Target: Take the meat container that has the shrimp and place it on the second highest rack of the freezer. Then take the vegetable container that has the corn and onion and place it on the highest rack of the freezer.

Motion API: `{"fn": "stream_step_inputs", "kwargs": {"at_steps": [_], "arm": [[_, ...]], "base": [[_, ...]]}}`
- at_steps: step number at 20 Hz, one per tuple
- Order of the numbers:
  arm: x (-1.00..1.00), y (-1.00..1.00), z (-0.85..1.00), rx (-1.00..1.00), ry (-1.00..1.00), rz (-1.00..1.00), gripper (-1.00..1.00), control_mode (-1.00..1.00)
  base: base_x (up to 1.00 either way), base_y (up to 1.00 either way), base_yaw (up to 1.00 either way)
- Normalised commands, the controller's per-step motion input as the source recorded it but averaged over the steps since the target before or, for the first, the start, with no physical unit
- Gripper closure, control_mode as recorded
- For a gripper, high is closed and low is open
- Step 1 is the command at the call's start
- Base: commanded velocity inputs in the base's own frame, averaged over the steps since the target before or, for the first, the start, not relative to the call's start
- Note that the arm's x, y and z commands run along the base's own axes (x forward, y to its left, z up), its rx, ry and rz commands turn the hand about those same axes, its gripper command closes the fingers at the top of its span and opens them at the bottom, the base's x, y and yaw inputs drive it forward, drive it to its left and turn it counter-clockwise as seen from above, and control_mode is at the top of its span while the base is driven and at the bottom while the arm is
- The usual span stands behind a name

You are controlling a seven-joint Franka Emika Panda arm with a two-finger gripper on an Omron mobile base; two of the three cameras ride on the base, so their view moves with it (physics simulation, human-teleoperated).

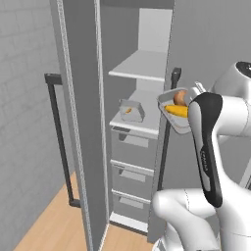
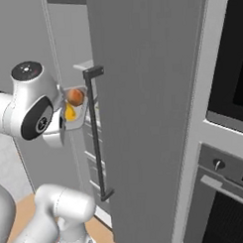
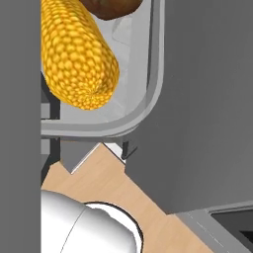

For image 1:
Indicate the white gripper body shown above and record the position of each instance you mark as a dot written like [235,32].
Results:
[199,87]

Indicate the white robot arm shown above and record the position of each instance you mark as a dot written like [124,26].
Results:
[199,209]

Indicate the brown onion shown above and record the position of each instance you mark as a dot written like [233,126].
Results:
[179,97]

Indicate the yellow corn cob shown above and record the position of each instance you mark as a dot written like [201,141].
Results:
[178,110]

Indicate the clear container with corn and onion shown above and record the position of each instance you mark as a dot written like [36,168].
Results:
[178,125]

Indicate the white freezer rack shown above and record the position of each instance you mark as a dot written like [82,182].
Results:
[140,65]
[149,112]

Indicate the clear container with shrimp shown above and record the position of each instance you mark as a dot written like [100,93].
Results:
[134,113]

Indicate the orange shrimp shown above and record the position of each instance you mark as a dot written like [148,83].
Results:
[128,110]

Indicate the grey freezer cabinet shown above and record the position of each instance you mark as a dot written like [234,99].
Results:
[119,49]

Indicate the grey freezer drawer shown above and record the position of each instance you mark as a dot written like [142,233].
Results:
[130,211]
[130,185]
[137,153]

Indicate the grey freezer door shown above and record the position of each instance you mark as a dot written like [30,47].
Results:
[85,98]

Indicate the grey fridge door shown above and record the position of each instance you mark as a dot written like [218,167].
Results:
[202,39]

